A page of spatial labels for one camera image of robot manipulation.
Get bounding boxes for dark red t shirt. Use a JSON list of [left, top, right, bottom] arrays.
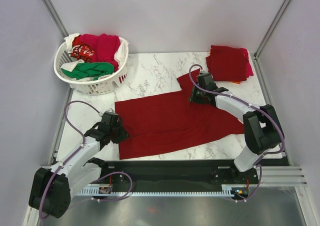
[[115, 70, 244, 160]]

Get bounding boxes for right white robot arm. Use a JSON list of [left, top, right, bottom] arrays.
[[189, 72, 285, 183]]

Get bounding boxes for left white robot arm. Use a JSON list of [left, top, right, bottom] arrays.
[[28, 112, 129, 218]]

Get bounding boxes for folded dark red shirt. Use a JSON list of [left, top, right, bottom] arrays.
[[205, 45, 247, 82]]

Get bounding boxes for folded pink shirt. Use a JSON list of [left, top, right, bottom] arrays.
[[243, 49, 254, 78]]

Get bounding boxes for white laundry basket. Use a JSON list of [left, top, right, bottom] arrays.
[[53, 33, 129, 95]]

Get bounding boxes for green shirt in basket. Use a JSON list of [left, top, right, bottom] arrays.
[[60, 62, 115, 81]]

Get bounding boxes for white shirt in basket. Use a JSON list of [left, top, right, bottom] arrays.
[[64, 33, 129, 69]]

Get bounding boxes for red printed shirt in basket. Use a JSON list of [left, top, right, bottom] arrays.
[[69, 36, 95, 63]]

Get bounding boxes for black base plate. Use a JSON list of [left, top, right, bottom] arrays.
[[80, 158, 258, 194]]

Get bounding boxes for right aluminium table rail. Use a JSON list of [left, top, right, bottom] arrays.
[[252, 52, 290, 159]]

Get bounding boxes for slotted cable duct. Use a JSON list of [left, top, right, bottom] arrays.
[[77, 185, 232, 197]]

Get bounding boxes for aluminium rail bars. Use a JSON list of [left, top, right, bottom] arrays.
[[37, 165, 308, 187]]

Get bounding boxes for right aluminium frame post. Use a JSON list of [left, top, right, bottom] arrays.
[[253, 0, 293, 59]]

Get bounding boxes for aluminium frame post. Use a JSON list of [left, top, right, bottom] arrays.
[[42, 0, 69, 37], [253, 0, 293, 59]]

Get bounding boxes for left aluminium frame post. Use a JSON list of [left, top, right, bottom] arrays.
[[42, 0, 69, 37]]

